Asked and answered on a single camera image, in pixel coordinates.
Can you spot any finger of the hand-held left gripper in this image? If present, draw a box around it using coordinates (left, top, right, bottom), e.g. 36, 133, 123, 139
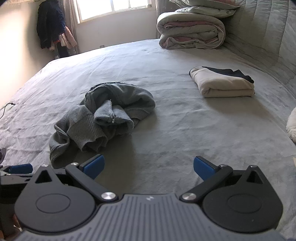
0, 163, 33, 178

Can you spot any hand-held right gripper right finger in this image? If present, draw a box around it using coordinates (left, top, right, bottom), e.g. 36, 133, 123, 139
181, 156, 270, 202

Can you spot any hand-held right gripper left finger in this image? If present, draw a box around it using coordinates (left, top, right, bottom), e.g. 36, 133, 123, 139
32, 154, 117, 202

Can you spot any grey knit sweater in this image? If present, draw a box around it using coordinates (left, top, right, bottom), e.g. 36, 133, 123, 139
48, 82, 156, 169

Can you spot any bed with grey sheet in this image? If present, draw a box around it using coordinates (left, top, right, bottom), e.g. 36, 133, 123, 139
0, 38, 296, 209

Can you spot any folded cream and navy garment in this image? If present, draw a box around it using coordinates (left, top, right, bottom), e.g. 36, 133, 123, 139
189, 66, 255, 98

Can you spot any white fluffy plush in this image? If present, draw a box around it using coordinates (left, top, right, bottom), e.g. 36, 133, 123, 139
286, 109, 296, 143

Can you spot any pink hanging garment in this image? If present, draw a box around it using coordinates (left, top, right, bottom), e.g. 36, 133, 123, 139
59, 25, 78, 49

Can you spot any folded grey pink duvet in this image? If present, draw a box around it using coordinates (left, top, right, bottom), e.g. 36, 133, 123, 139
157, 11, 226, 50

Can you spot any grey padded headboard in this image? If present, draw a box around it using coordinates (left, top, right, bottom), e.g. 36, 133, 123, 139
222, 0, 296, 93

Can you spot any navy hanging garment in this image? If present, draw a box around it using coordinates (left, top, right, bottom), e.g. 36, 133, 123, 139
36, 1, 66, 49

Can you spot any grey curtain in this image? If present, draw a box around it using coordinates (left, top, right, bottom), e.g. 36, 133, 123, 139
62, 0, 80, 55
155, 0, 173, 39

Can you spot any window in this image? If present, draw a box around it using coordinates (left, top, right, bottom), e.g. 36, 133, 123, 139
73, 0, 160, 24

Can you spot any pink grey pillow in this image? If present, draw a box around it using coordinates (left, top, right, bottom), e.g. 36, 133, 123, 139
170, 0, 241, 10

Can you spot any black cable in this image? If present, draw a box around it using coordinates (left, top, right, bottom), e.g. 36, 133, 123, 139
0, 103, 16, 118

